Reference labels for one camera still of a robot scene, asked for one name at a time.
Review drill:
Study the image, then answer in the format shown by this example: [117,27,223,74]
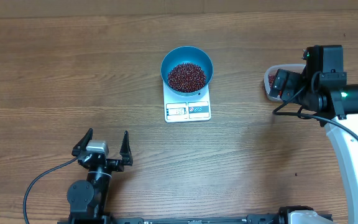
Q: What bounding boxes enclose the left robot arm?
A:
[67,129,133,223]

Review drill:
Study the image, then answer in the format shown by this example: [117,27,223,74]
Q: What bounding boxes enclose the red beans in bowl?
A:
[168,63,206,93]

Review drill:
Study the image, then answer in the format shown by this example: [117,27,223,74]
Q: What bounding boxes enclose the blue bowl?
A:
[160,46,214,96]

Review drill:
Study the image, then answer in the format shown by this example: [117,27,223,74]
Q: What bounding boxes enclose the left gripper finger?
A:
[119,131,133,166]
[71,128,93,157]

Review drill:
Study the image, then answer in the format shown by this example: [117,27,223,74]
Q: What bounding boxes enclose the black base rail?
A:
[57,205,334,224]

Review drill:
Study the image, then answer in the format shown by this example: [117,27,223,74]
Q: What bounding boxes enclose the clear plastic container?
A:
[264,64,306,102]

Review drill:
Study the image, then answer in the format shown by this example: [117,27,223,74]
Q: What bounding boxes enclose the white kitchen scale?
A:
[163,83,211,123]

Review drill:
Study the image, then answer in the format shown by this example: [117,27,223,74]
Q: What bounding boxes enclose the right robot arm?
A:
[264,45,358,223]

